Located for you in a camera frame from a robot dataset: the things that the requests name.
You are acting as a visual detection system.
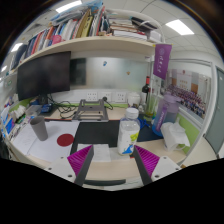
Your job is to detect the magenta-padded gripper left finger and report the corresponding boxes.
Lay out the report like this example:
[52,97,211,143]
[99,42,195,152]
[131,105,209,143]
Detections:
[44,145,95,187]

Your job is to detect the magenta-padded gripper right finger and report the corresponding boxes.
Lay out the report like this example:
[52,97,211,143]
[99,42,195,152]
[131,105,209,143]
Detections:
[133,145,183,186]

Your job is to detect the clear plastic drink bottle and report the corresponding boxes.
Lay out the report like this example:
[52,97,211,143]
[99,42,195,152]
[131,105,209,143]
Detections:
[116,107,141,156]

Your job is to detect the translucent purple water jug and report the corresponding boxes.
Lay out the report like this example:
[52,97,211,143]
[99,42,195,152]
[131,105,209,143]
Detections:
[152,93,181,138]

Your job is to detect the flat round red coaster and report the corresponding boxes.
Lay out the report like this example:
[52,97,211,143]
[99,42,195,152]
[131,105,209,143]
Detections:
[56,133,75,148]

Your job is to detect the grey ribbed cup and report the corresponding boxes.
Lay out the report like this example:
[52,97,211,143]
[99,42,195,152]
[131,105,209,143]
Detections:
[29,115,49,142]

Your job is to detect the handwritten white paper sheet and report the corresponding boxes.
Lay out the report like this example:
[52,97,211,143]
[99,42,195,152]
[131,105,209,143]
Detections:
[11,123,39,156]

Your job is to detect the black desk mat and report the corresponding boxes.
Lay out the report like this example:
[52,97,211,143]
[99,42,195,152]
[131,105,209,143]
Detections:
[69,119,164,155]

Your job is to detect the small blue box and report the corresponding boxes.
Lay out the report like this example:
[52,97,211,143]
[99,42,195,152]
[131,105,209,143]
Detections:
[39,103,54,114]

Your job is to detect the clear plastic box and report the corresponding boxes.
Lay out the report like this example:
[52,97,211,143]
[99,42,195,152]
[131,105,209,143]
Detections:
[25,104,43,118]

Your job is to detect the grey metal laptop stand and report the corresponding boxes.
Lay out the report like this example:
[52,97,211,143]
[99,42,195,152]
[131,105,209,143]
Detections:
[72,98,110,123]

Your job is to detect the blue printed booklet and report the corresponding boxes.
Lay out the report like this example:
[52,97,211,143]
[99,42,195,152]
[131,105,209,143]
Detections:
[2,116,16,137]

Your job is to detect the white tissue pack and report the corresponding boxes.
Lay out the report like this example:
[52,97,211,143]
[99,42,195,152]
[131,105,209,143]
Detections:
[9,104,27,121]

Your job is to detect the grey door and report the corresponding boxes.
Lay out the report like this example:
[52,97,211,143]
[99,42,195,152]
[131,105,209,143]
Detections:
[203,64,224,156]

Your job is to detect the white round jar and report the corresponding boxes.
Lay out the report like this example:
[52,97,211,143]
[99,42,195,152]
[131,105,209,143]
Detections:
[127,92,142,108]

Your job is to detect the framed group photo poster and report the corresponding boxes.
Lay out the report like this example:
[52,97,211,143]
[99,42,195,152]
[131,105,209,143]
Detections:
[166,68,213,119]

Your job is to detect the dark wine bottle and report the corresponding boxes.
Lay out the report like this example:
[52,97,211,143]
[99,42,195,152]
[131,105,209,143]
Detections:
[141,75,152,104]

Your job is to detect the black computer monitor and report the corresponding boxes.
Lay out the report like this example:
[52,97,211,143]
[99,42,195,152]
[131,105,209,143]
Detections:
[16,50,72,106]

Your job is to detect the purple hanging pennant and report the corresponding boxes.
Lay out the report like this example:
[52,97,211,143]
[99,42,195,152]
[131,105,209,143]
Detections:
[152,43,173,80]

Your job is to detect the wooden shelf with books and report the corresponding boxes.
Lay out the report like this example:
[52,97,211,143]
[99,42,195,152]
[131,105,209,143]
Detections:
[8,1,166,74]

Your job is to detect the coiled blue cable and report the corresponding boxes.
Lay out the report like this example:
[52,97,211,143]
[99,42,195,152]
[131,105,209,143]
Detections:
[138,116,154,132]

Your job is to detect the black monitor cables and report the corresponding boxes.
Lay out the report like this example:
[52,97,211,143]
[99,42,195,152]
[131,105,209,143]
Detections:
[49,94,81,119]

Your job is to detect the white wall socket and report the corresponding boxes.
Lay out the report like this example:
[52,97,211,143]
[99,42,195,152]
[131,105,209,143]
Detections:
[85,91,99,102]
[100,91,113,102]
[114,91,127,103]

